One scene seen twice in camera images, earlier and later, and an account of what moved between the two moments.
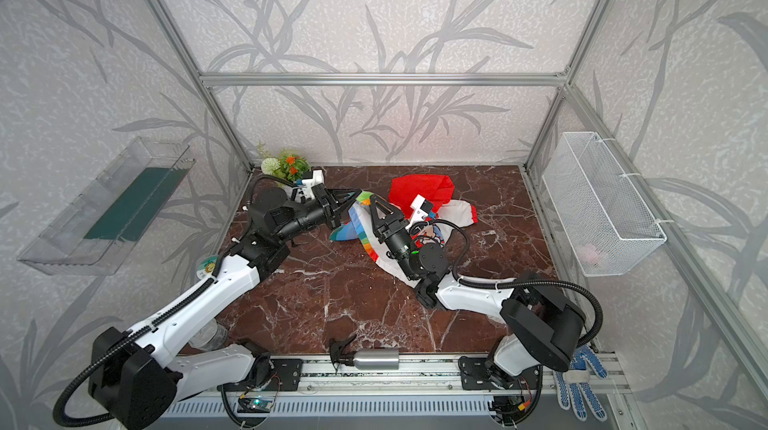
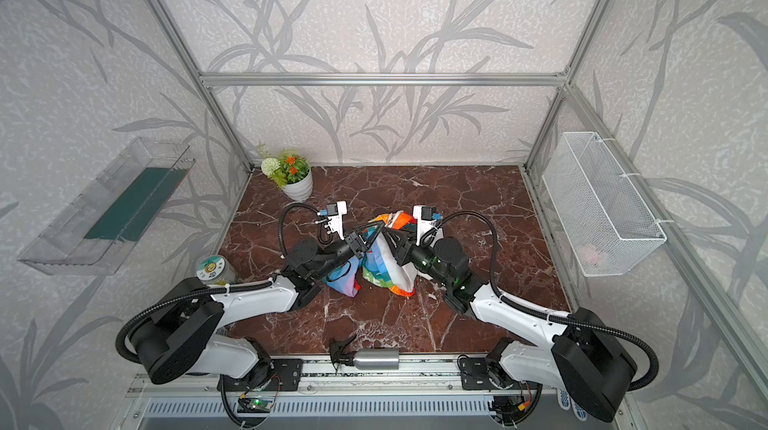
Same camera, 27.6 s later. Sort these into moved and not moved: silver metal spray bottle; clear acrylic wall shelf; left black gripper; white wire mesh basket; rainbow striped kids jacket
Moved: left black gripper; rainbow striped kids jacket
Not moved: clear acrylic wall shelf; silver metal spray bottle; white wire mesh basket
